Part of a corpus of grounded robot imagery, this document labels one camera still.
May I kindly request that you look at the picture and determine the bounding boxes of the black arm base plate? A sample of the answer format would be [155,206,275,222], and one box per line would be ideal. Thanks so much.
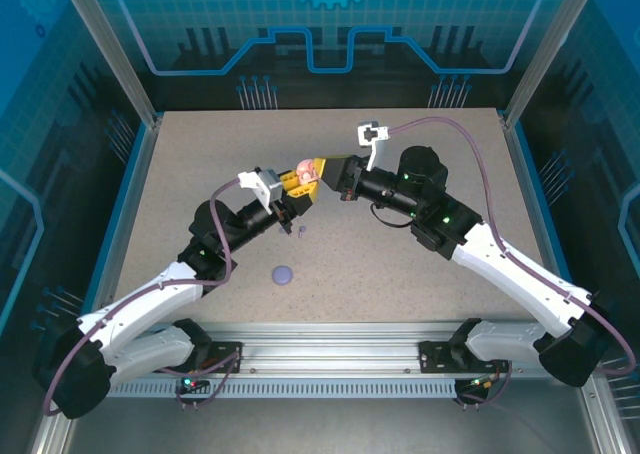
[418,340,507,374]
[152,340,245,374]

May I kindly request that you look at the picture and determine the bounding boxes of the blue printed enclosure panel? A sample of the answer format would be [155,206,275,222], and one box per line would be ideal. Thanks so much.
[519,0,640,375]
[82,0,584,113]
[0,0,151,375]

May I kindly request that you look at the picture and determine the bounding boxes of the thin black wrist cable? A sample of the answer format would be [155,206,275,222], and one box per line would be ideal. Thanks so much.
[368,202,417,229]

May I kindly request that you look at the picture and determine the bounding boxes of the pink round charging case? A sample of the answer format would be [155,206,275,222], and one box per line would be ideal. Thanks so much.
[294,157,321,185]

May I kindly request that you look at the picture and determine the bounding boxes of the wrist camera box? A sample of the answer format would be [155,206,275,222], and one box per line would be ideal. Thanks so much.
[356,120,392,146]
[258,167,287,204]

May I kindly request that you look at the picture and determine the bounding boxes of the white slotted cable duct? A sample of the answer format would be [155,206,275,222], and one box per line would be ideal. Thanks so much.
[106,378,507,400]

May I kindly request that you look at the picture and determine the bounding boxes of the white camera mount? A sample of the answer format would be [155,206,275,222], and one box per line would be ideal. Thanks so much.
[237,170,275,211]
[366,138,385,172]

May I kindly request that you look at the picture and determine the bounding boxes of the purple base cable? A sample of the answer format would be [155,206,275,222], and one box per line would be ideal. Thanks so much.
[452,359,512,411]
[158,351,242,411]

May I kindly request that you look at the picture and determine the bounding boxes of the aluminium frame post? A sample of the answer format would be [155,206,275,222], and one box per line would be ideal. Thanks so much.
[55,0,164,128]
[502,0,604,130]

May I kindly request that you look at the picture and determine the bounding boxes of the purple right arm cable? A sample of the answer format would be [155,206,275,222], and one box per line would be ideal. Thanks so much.
[388,115,639,375]

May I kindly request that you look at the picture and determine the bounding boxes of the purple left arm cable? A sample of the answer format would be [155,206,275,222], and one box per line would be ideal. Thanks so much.
[43,178,247,419]

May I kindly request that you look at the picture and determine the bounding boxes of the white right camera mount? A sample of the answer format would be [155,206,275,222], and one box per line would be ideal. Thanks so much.
[366,138,385,172]

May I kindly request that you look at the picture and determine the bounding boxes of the blue table edge strip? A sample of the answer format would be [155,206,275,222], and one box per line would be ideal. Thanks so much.
[509,121,589,338]
[74,121,151,338]

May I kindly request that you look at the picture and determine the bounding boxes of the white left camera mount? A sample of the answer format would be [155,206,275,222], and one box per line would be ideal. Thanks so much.
[237,170,275,211]

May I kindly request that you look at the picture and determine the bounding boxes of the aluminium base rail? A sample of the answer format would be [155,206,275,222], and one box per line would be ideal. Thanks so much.
[64,321,597,381]

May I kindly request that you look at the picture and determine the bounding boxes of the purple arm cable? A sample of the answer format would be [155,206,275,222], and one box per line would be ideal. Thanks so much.
[43,178,247,419]
[388,115,639,375]

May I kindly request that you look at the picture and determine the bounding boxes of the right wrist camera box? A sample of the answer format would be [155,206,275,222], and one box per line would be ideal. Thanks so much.
[356,120,392,146]

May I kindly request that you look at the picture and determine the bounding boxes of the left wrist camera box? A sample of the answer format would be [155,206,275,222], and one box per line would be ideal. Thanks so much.
[258,167,287,204]

